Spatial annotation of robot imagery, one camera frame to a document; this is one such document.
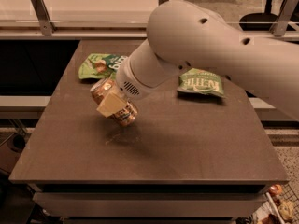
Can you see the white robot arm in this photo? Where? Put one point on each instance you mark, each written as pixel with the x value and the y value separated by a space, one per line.
pixel 181 35

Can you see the right metal railing bracket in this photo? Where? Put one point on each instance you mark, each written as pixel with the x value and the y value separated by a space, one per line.
pixel 279 27

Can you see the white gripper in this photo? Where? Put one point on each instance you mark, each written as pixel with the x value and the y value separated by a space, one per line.
pixel 126 78

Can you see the black office chair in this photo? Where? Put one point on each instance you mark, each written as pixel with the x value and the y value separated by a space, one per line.
pixel 259 21

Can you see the green kettle chips bag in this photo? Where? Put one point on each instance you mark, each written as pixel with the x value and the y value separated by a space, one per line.
pixel 201 82

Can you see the left metal railing bracket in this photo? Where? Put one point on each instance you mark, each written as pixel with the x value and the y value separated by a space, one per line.
pixel 47 27

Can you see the green snack bag left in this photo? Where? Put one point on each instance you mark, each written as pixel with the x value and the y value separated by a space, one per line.
pixel 101 66

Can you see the wire basket with items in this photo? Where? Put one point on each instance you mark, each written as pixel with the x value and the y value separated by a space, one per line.
pixel 281 207

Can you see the orange soda can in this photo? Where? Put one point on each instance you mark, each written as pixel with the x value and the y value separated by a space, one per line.
pixel 124 117

